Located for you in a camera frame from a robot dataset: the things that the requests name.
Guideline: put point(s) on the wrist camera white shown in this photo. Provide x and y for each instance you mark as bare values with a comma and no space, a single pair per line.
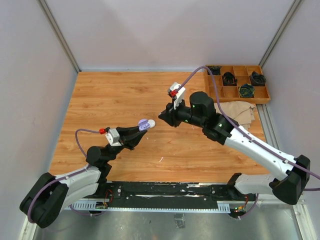
113,137
177,93

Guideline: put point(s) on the beige folded cloth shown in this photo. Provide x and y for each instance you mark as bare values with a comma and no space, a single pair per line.
240,111

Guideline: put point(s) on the white earbud charging case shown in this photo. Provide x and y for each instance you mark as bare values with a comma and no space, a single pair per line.
152,123

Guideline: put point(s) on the rolled black tie centre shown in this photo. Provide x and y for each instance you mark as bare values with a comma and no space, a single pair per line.
228,79

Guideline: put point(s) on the purple earbud charging case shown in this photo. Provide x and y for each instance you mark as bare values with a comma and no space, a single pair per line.
143,125

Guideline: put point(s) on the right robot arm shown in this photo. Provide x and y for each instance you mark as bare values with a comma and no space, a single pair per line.
288,175

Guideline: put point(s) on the rolled black tie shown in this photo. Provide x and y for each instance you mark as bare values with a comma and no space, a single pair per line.
257,79
228,79

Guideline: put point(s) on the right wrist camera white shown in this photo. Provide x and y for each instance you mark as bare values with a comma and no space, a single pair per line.
177,93

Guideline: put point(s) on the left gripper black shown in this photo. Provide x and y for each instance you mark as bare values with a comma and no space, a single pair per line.
130,137

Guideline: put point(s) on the rolled dark tie top-left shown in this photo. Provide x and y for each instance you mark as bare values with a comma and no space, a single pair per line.
215,69

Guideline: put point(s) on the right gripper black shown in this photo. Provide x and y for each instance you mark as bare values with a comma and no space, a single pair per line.
169,115

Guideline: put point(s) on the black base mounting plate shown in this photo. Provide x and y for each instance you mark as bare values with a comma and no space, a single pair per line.
166,196

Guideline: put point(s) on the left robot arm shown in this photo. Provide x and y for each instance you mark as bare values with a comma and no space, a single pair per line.
70,182

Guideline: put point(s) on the wooden compartment tray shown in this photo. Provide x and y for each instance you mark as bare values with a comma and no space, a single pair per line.
231,93

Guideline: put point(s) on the rolled black tie right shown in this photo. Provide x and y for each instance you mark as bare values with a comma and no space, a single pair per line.
257,79

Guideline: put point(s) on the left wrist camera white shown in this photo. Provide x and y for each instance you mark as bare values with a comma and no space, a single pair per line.
113,137

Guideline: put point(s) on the rolled blue patterned tie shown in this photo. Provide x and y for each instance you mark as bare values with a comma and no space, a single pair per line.
246,91

